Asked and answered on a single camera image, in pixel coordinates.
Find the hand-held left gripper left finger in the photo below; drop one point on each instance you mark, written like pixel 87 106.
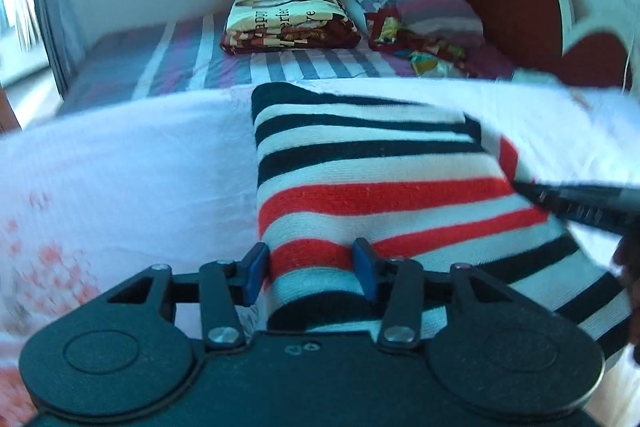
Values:
pixel 256 274

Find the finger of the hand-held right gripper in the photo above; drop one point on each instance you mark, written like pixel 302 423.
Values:
pixel 580 204

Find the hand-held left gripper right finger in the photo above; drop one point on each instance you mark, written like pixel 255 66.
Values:
pixel 366 269

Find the red black striped white sweater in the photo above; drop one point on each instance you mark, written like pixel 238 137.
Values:
pixel 390 202

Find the red heart-shaped headboard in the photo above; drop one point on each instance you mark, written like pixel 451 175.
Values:
pixel 520 2

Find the purple striped bedsheet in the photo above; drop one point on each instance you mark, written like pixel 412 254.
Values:
pixel 200 62

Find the colourful printed red cloth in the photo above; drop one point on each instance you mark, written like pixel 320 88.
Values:
pixel 415 42

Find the folded printed blanket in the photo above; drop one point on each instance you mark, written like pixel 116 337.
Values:
pixel 287 19

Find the wooden door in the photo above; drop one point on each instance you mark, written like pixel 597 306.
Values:
pixel 7 112

